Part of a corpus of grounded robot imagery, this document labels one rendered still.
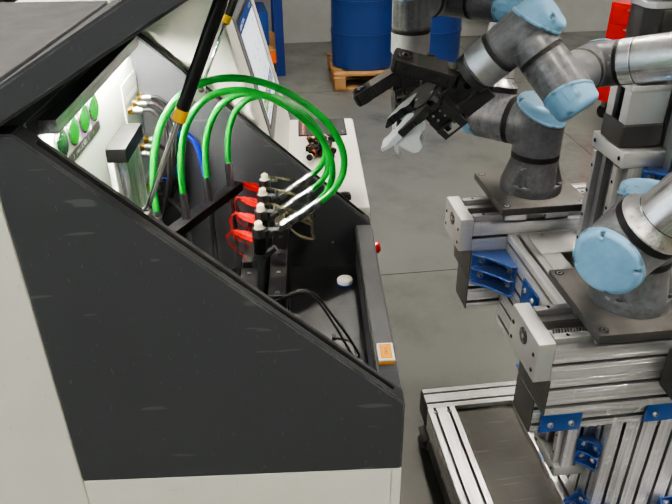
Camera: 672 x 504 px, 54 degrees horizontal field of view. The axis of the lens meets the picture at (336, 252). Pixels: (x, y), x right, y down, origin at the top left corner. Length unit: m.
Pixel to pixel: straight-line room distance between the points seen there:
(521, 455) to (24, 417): 1.43
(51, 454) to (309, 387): 0.48
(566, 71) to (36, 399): 1.00
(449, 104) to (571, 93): 0.20
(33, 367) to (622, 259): 0.94
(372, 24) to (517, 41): 4.97
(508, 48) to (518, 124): 0.56
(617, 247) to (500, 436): 1.20
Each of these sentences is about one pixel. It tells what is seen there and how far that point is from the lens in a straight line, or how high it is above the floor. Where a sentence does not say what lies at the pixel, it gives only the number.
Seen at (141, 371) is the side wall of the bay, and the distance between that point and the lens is 1.15.
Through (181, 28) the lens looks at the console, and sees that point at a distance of 1.61.
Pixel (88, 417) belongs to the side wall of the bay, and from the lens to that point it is 1.24.
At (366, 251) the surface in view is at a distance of 1.59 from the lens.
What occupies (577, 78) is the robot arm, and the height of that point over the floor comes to 1.47.
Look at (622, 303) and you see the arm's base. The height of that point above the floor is 1.06.
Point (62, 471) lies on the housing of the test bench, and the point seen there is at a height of 0.82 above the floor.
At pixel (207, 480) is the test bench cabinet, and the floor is 0.78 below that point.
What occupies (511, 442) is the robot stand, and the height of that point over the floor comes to 0.21.
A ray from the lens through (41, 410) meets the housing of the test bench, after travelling 1.25.
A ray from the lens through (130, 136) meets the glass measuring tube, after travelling 1.40.
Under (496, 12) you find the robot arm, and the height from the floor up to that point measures 1.51.
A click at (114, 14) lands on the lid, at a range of 0.87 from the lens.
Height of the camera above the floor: 1.75
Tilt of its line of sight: 30 degrees down
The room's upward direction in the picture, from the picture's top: 1 degrees counter-clockwise
